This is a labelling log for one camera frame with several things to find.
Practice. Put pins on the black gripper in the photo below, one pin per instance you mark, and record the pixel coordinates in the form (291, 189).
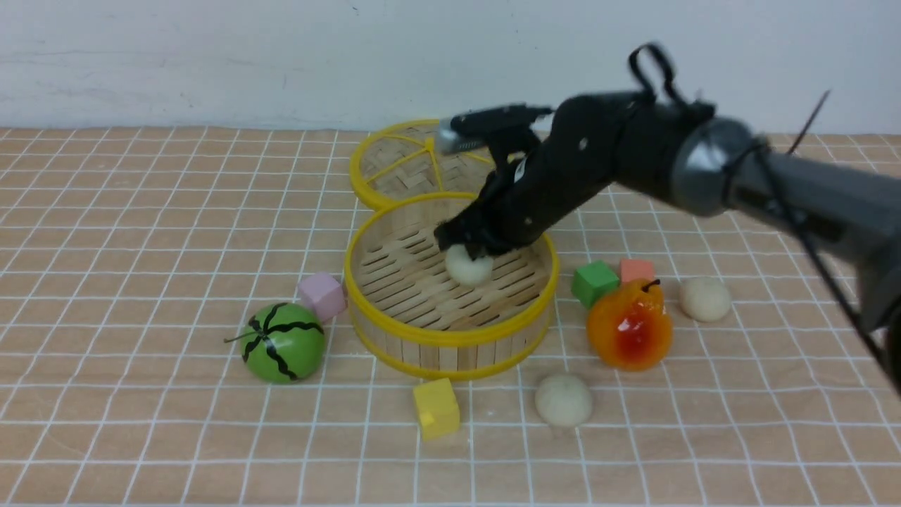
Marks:
(521, 200)

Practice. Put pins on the white bun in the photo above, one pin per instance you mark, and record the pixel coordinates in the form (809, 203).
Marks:
(705, 299)
(465, 270)
(563, 400)

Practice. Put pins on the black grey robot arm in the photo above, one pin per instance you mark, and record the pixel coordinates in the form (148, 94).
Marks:
(847, 220)

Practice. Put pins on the yellow bamboo steamer tray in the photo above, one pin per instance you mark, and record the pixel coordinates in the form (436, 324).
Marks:
(411, 315)

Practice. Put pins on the yellow bamboo steamer lid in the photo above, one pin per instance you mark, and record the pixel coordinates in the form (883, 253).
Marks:
(402, 161)

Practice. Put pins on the green foam cube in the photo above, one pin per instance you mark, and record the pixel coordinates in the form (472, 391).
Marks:
(592, 281)

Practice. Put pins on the orange foam cube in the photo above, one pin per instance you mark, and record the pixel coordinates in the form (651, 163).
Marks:
(635, 269)

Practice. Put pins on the pink foam cube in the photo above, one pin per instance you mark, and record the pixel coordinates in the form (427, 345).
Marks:
(323, 294)

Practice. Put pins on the orange toy pear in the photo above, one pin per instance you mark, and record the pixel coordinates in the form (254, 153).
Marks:
(630, 328)

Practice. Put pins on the yellow foam cube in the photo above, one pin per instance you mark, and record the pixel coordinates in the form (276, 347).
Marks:
(437, 409)

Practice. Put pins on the green toy watermelon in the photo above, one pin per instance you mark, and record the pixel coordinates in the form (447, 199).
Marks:
(284, 342)

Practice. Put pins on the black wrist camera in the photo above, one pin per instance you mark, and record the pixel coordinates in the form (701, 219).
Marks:
(504, 130)

